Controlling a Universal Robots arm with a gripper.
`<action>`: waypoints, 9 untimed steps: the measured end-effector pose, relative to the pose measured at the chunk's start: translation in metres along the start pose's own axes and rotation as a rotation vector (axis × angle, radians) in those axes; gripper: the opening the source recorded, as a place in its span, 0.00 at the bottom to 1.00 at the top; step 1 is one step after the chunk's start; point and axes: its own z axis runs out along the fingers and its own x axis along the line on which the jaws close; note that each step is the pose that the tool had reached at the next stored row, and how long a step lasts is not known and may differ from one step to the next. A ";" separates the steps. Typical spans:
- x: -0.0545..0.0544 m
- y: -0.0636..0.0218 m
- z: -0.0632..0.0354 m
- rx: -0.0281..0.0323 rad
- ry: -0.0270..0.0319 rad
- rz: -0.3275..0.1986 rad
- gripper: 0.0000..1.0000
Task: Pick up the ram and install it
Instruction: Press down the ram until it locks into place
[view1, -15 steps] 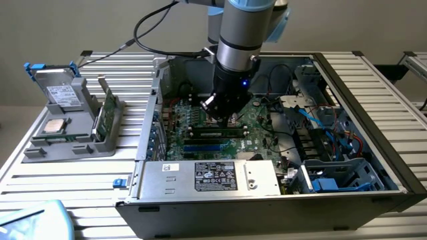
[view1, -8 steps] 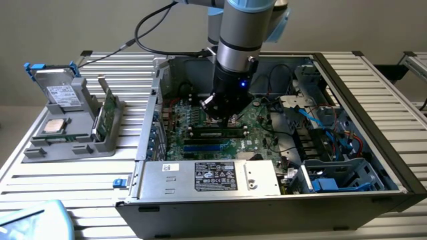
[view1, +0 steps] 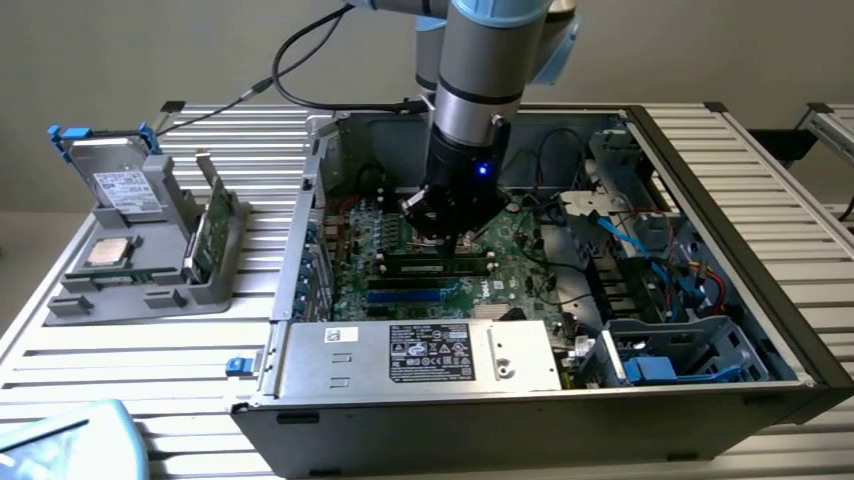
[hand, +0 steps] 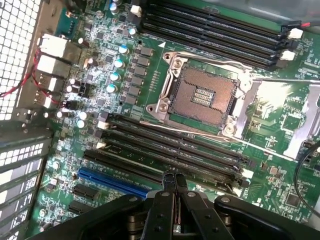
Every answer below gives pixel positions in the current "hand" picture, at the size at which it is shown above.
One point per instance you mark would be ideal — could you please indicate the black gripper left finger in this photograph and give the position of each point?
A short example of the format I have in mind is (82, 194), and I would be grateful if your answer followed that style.
(160, 215)

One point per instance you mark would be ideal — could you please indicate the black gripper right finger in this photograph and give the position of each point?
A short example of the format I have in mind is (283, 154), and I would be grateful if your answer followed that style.
(200, 217)

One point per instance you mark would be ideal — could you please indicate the black RAM slot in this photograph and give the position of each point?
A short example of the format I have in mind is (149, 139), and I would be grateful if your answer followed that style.
(175, 156)
(160, 160)
(175, 147)
(212, 43)
(212, 26)
(175, 138)
(212, 17)
(212, 35)

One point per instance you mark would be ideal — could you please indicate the blue expansion slot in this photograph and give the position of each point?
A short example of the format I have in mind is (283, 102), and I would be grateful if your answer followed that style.
(112, 181)

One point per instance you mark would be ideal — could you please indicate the long black expansion slot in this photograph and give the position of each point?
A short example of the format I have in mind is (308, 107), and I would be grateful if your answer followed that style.
(120, 162)

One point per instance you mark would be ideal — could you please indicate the short black expansion slot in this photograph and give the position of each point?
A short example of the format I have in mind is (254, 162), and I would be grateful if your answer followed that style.
(86, 191)
(80, 207)

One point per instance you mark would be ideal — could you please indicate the long silver locking lever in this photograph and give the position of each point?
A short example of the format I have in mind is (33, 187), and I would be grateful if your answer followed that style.
(190, 131)

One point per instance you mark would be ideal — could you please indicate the silver socket cover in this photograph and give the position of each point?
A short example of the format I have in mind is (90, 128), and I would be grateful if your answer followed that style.
(303, 130)

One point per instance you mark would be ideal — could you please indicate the grey metal PC case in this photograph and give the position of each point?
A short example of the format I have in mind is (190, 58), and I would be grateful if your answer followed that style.
(22, 150)

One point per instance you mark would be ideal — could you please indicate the green motherboard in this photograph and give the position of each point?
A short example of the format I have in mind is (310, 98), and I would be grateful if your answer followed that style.
(155, 62)

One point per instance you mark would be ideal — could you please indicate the short silver locking lever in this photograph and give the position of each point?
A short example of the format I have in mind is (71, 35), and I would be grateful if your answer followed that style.
(225, 61)

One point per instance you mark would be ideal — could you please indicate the silver rear port block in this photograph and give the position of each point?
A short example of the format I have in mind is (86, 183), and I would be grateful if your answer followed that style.
(53, 65)

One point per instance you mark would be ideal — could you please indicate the CPU socket with metal frame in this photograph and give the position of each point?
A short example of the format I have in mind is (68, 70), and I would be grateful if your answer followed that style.
(202, 95)

